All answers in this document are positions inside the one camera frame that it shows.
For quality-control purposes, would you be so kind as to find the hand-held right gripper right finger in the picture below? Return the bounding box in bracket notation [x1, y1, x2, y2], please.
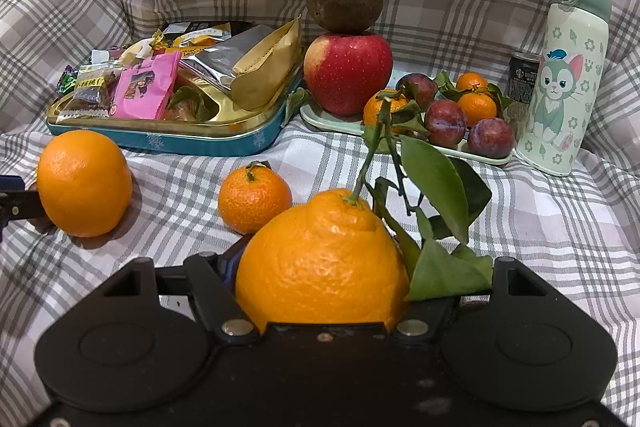
[391, 257, 563, 344]

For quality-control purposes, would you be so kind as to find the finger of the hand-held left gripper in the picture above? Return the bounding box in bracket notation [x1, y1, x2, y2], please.
[0, 175, 44, 229]

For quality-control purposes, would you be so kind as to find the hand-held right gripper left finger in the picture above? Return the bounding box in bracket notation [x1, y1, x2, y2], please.
[90, 239, 261, 345]

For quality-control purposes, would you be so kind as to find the large round orange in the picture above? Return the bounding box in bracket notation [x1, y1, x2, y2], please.
[36, 130, 134, 238]

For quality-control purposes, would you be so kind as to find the small mandarin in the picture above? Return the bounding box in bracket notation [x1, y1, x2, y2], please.
[458, 91, 498, 128]
[218, 161, 293, 236]
[455, 71, 489, 94]
[363, 89, 409, 128]

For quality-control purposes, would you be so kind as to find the knobbed orange with leaves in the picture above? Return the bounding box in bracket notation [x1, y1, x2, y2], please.
[234, 89, 494, 336]

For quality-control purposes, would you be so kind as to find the clear packet brown snack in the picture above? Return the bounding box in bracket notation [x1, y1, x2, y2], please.
[55, 61, 124, 124]

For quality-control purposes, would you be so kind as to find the green wrapped candy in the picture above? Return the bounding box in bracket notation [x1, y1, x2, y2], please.
[58, 64, 77, 97]

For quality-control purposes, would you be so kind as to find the blue snack tin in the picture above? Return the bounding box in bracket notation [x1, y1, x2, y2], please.
[46, 19, 307, 156]

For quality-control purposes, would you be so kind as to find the pale green plate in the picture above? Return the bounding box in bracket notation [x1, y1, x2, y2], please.
[299, 69, 516, 166]

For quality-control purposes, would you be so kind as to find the pink snack packet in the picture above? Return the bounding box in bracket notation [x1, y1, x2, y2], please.
[108, 50, 182, 120]

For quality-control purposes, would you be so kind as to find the dark red plum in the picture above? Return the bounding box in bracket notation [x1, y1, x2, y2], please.
[467, 117, 516, 158]
[396, 73, 439, 110]
[424, 99, 468, 148]

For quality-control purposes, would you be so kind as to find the gold snack bag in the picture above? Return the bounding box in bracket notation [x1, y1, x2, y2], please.
[231, 15, 303, 112]

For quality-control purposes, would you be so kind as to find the grey foil packet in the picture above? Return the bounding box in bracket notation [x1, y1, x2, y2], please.
[179, 24, 276, 94]

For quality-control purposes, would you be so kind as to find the red apple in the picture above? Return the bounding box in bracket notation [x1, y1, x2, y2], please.
[303, 32, 394, 116]

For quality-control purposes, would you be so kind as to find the black yellow snack packet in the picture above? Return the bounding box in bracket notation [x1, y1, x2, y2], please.
[162, 20, 234, 48]

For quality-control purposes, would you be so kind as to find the black drink can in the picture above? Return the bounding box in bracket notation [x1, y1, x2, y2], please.
[508, 51, 544, 124]

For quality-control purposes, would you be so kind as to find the mint green cartoon bottle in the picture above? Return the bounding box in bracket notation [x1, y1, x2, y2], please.
[514, 0, 612, 178]

